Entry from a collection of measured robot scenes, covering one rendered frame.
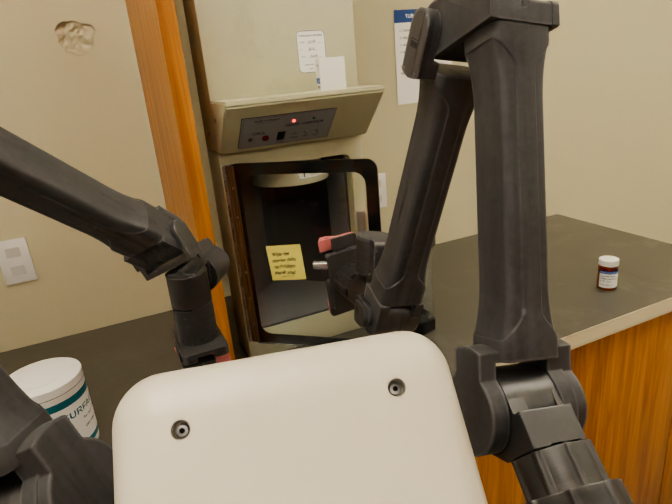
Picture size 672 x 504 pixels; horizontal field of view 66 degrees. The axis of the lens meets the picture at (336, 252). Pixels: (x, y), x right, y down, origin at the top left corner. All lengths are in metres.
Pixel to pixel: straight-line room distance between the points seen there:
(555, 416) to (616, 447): 1.22
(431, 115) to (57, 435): 0.47
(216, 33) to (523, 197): 0.73
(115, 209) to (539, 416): 0.51
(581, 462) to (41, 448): 0.41
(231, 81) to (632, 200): 1.94
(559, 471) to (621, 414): 1.18
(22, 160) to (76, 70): 0.87
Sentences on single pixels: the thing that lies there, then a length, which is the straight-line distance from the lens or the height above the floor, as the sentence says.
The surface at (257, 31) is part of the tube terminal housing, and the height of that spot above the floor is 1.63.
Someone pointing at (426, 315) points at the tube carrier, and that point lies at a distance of 1.25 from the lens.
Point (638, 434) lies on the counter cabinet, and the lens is 1.77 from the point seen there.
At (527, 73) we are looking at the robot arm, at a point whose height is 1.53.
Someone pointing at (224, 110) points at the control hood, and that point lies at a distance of 0.96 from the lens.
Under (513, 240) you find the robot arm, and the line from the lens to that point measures 0.49.
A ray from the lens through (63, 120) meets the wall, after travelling 1.48.
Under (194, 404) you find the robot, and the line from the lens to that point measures 0.31.
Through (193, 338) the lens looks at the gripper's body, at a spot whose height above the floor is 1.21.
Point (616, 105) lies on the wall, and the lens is 2.41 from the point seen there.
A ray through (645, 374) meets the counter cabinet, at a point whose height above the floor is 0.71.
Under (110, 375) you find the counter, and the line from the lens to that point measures 1.31.
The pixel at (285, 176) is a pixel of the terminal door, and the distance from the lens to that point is 1.02.
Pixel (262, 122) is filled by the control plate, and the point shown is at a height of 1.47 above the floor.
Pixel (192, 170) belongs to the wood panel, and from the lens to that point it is 0.98.
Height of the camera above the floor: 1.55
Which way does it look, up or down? 19 degrees down
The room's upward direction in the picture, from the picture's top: 5 degrees counter-clockwise
